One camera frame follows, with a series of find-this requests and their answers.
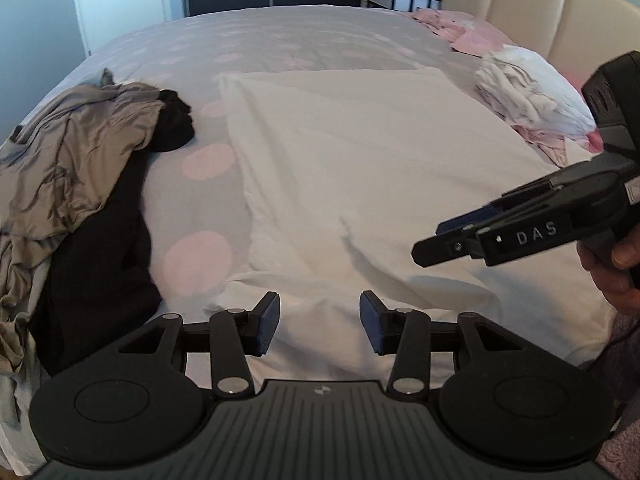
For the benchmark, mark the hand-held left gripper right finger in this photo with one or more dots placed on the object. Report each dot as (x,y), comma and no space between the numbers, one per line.
(372,324)

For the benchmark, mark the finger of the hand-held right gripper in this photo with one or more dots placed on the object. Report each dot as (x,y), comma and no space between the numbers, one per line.
(445,251)
(470,220)

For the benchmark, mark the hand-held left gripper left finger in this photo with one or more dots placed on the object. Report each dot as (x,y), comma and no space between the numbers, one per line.
(267,324)

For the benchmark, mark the white pillowcase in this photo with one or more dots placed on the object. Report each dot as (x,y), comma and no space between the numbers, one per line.
(375,170)

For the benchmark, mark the stack of folded white clothes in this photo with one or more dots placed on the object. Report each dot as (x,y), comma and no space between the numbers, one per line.
(530,90)

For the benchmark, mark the person's right hand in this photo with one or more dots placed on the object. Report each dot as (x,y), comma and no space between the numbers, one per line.
(622,285)

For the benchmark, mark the pink pillow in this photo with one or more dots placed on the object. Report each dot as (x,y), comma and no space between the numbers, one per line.
(595,141)

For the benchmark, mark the folded pink garment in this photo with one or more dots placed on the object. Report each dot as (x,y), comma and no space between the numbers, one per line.
(545,142)

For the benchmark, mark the black garment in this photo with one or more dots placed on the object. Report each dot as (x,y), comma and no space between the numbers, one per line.
(100,270)

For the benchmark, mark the beige padded headboard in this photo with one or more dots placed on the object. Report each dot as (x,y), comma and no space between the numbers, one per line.
(550,10)

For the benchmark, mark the pink dotted cloth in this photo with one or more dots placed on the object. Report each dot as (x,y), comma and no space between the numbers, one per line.
(450,25)

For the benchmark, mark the purple fuzzy robe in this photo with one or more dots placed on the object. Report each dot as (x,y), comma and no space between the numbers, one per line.
(620,440)

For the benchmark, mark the bed with polka dot duvet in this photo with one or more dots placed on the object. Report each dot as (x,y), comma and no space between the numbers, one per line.
(300,35)

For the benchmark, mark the taupe garment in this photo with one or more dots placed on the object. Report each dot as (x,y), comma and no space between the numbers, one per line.
(75,160)

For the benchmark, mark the white door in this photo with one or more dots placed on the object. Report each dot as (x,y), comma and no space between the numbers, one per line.
(115,0)

